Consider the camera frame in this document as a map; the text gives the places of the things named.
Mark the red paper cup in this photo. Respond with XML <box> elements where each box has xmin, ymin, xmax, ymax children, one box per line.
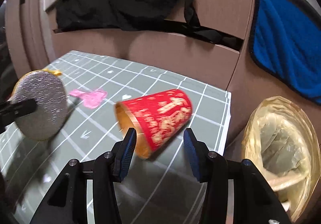
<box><xmin>115</xmin><ymin>89</ymin><xmax>193</xmax><ymax>159</ymax></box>

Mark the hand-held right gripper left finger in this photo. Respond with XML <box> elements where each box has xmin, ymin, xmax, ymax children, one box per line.
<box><xmin>29</xmin><ymin>127</ymin><xmax>137</xmax><ymax>224</ymax></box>

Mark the grey grid mat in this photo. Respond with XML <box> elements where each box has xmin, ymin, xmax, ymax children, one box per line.
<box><xmin>0</xmin><ymin>50</ymin><xmax>232</xmax><ymax>224</ymax></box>

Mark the blue towel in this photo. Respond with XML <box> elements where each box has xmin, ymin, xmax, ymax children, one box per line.
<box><xmin>248</xmin><ymin>0</ymin><xmax>321</xmax><ymax>105</ymax></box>

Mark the pink wrapper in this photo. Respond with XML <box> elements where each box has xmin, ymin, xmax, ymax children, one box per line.
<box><xmin>69</xmin><ymin>88</ymin><xmax>108</xmax><ymax>109</ymax></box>

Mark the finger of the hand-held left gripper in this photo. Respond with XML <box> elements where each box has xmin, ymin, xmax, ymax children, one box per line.
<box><xmin>0</xmin><ymin>99</ymin><xmax>38</xmax><ymax>121</ymax></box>

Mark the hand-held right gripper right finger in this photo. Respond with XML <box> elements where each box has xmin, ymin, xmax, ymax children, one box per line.
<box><xmin>183</xmin><ymin>128</ymin><xmax>293</xmax><ymax>224</ymax></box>

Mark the silver glitter ball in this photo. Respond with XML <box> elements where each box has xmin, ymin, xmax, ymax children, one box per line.
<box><xmin>7</xmin><ymin>70</ymin><xmax>69</xmax><ymax>141</ymax></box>

